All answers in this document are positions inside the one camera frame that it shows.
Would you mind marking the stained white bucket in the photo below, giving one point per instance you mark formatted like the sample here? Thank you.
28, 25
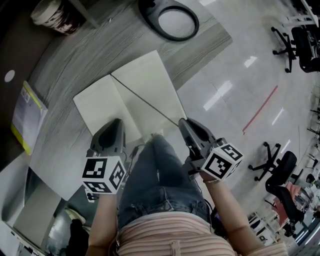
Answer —
53, 13

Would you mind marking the black office chair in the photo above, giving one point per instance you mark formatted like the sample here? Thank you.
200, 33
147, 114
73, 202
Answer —
287, 202
303, 47
285, 165

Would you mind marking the white desk frame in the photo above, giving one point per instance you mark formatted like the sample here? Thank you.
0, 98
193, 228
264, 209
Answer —
298, 17

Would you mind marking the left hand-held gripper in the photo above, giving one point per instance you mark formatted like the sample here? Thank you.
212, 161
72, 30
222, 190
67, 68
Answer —
101, 172

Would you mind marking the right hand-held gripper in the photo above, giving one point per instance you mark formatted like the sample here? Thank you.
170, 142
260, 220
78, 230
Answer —
220, 162

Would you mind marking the white round sticker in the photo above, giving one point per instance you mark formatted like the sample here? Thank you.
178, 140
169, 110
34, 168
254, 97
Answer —
9, 75

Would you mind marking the yellow-edged flat box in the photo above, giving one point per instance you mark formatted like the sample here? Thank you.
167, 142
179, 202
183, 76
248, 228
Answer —
26, 117

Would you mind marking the person's right forearm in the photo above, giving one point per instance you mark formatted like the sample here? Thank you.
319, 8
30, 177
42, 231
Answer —
225, 207

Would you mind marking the grey cabinet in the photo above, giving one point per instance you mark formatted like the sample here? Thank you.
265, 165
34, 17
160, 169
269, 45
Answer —
37, 205

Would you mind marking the white notebook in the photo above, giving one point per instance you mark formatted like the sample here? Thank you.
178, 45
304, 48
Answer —
147, 82

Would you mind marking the black bag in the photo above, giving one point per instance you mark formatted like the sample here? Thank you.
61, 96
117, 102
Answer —
78, 237

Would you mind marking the person's blue jeans legs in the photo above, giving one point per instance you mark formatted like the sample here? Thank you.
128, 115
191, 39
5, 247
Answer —
160, 180

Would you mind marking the person's left forearm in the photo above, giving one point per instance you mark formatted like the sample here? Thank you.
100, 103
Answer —
105, 220

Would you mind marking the person's striped pink top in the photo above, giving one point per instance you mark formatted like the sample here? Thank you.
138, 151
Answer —
175, 235

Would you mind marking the red floor tape strip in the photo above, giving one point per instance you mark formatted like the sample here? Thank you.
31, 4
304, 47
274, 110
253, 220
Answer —
261, 107

